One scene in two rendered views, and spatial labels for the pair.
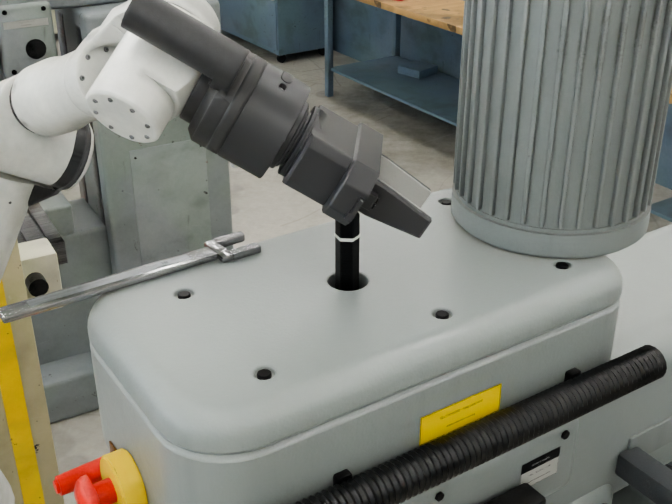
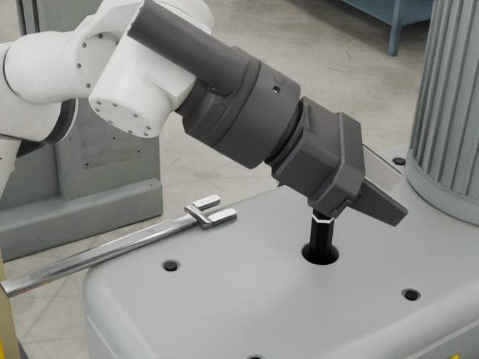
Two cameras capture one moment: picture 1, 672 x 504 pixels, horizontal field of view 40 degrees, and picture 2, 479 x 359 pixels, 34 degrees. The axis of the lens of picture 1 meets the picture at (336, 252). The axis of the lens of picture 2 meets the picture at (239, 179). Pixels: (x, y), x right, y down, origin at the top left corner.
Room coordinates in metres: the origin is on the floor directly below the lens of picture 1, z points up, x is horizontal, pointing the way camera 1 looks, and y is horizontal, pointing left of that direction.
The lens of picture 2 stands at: (0.13, 0.08, 2.38)
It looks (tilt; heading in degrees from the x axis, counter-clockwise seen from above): 34 degrees down; 359
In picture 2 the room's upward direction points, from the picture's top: 2 degrees clockwise
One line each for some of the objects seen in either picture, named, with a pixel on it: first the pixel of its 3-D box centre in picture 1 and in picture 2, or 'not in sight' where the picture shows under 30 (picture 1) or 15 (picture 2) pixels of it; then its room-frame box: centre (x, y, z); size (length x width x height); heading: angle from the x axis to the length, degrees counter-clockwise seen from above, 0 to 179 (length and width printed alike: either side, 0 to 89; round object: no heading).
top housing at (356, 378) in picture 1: (360, 348); (325, 306); (0.74, -0.02, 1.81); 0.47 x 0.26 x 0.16; 123
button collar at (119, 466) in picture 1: (123, 485); not in sight; (0.61, 0.18, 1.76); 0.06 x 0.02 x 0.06; 33
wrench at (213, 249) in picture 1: (134, 275); (123, 244); (0.73, 0.18, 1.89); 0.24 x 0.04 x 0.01; 125
